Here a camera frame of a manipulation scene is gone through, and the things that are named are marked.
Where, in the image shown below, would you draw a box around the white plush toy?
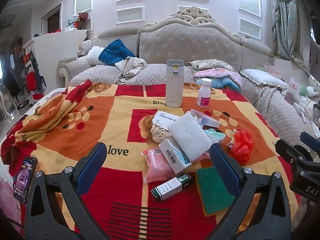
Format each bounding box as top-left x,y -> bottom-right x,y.
306,86 -> 320,98

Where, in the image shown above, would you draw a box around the teal plastic packet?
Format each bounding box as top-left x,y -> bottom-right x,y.
203,128 -> 226,144

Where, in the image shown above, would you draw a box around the pink folded blanket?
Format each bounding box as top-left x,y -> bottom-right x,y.
194,67 -> 243,90

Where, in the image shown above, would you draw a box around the white foam block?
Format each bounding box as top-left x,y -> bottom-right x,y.
167,110 -> 213,162

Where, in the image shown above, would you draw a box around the red orange printed blanket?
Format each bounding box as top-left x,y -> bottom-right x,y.
0,79 -> 300,240

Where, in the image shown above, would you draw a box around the blue puffer jacket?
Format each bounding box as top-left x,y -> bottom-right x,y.
98,39 -> 137,67

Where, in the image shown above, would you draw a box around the green scouring sponge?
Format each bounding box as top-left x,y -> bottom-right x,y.
195,166 -> 237,217

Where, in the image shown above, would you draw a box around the clear bag of snacks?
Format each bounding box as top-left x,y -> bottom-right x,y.
285,77 -> 302,104

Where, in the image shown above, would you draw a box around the white box with teal stripes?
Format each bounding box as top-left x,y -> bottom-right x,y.
159,139 -> 193,174

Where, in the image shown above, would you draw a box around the light blue folded blanket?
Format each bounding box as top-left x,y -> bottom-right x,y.
195,77 -> 240,90

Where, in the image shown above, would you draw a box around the beige crumpled garment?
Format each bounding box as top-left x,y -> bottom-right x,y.
115,56 -> 148,79

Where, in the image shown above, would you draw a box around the beige tufted sofa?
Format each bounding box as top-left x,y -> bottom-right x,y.
57,7 -> 320,155

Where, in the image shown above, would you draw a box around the white pillow with trim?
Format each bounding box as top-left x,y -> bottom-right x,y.
240,69 -> 288,90

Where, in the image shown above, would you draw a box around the patterned beige cushion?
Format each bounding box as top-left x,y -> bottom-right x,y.
189,59 -> 234,71

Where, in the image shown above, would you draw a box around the white cloth bundle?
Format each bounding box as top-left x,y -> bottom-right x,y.
86,46 -> 105,65

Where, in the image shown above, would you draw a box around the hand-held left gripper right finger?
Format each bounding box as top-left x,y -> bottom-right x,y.
209,143 -> 298,240

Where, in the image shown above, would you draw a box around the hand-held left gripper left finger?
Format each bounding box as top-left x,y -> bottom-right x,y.
25,142 -> 110,240

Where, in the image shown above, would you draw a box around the black smartphone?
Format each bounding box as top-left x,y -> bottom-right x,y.
13,156 -> 38,204

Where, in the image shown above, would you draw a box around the dark wooden door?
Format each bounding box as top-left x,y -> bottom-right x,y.
41,4 -> 63,34

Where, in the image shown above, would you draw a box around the iridescent carton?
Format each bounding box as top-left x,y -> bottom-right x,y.
189,109 -> 221,130

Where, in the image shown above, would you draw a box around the white pill bottle pink label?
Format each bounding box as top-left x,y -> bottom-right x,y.
196,78 -> 212,107

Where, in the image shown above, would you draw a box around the small green white box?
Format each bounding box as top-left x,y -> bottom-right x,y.
150,173 -> 192,202

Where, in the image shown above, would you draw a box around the long white medicine box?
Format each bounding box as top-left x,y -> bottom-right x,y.
152,110 -> 181,130

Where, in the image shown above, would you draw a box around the pale green patterned curtain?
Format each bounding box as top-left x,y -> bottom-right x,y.
270,0 -> 312,75

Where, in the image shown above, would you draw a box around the white thermos bottle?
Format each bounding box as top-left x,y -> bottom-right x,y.
165,59 -> 185,108

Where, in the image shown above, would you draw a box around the pink packets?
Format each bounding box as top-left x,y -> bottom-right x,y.
264,64 -> 278,77

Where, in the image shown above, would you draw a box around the white cabinet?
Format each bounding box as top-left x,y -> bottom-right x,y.
24,29 -> 93,90

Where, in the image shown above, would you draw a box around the red hanging garment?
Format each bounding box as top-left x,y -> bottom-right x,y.
25,70 -> 43,100

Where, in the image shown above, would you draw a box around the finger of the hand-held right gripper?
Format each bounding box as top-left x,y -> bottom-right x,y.
275,139 -> 314,167
299,131 -> 320,153

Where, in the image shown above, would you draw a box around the pink plastic packet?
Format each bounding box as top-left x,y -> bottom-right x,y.
142,147 -> 187,183

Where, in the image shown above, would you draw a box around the small red white packet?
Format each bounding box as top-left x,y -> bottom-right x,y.
226,129 -> 238,150

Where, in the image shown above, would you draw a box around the black hanging bag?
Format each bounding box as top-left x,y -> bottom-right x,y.
27,50 -> 42,93

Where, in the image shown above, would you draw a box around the pink white toy hammer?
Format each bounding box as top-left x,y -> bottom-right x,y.
296,104 -> 309,124

